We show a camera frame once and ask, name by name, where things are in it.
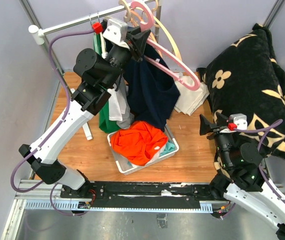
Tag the teal t shirt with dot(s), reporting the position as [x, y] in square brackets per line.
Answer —
[168, 147]

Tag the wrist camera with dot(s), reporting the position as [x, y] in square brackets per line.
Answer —
[114, 31]
[234, 123]

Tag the white plastic basket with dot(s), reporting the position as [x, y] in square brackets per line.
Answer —
[126, 168]

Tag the white and navy shirt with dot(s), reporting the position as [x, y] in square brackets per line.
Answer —
[119, 109]

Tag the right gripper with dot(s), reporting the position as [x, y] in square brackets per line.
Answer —
[205, 125]

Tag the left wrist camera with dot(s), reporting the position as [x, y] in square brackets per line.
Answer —
[114, 31]

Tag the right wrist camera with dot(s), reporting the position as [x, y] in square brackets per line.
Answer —
[234, 123]

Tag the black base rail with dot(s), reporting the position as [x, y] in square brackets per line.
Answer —
[142, 195]

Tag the green t shirt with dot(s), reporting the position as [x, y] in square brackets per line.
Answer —
[105, 124]

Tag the folded white cloth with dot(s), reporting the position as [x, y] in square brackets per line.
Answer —
[190, 100]

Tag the navy t shirt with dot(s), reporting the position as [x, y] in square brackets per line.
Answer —
[151, 93]

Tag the beige hanger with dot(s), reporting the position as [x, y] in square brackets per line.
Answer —
[128, 16]

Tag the aluminium frame post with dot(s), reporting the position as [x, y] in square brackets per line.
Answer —
[276, 8]

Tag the orange t shirt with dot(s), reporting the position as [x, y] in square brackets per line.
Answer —
[139, 143]

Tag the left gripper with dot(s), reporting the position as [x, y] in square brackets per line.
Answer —
[139, 41]

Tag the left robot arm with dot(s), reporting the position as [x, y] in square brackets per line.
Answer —
[97, 74]

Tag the black floral blanket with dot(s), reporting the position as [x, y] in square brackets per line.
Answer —
[246, 79]

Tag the cream hanger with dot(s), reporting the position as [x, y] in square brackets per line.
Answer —
[172, 42]

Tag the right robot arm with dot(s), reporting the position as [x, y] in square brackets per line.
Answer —
[240, 177]

